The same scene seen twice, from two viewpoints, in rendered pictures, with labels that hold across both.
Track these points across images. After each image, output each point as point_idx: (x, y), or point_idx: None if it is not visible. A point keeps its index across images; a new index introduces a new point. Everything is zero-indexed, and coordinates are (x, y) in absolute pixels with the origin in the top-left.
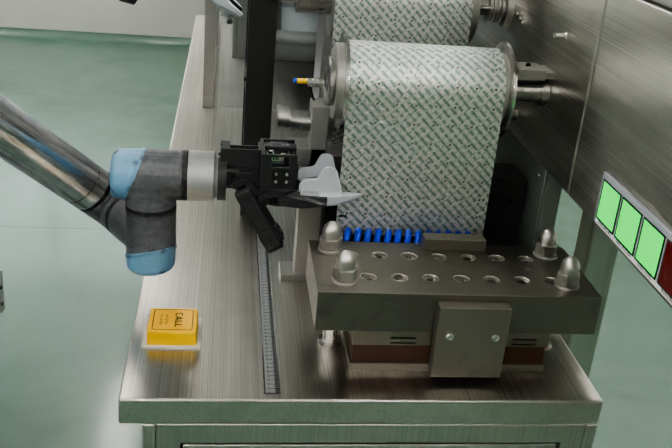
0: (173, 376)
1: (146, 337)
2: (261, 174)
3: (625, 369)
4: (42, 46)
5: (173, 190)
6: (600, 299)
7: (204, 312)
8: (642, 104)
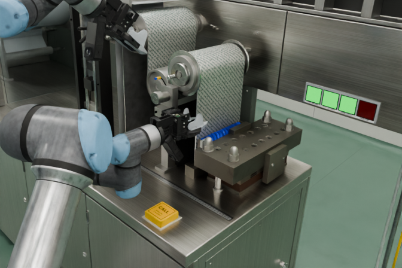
0: (190, 234)
1: (155, 225)
2: (177, 127)
3: None
4: None
5: (145, 149)
6: (302, 130)
7: (158, 202)
8: (325, 54)
